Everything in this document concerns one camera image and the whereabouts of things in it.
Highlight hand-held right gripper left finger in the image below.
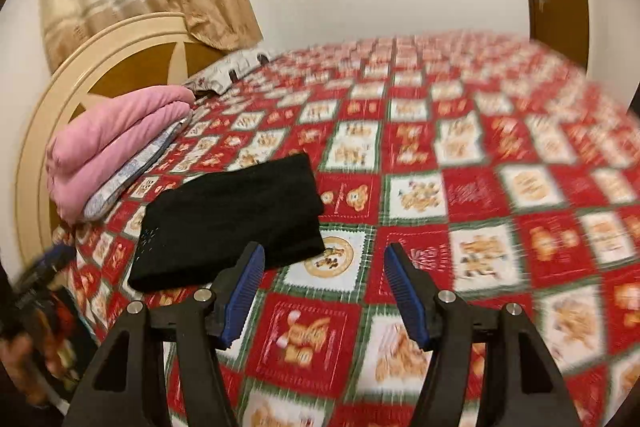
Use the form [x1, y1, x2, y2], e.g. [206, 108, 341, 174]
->
[62, 241, 267, 427]

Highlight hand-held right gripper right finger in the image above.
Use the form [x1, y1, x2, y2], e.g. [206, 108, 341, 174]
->
[382, 242, 583, 427]

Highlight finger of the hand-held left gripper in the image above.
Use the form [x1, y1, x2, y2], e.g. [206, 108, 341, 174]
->
[42, 243, 77, 269]

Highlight black pants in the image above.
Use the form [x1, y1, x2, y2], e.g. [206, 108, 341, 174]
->
[127, 152, 327, 293]

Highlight person's left hand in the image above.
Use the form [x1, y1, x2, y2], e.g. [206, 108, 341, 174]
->
[0, 334, 66, 406]

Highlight blue white folded cloth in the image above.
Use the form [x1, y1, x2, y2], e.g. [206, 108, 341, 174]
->
[82, 116, 194, 222]

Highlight pink folded blanket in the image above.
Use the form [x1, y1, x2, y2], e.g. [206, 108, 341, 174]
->
[45, 85, 196, 224]

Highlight cream bed headboard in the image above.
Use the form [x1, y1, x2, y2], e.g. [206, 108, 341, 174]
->
[13, 11, 227, 259]

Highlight red checked printed blanket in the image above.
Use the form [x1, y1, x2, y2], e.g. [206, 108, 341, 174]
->
[64, 29, 640, 427]

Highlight grey printed pillow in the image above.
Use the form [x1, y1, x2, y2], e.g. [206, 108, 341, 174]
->
[180, 48, 281, 98]

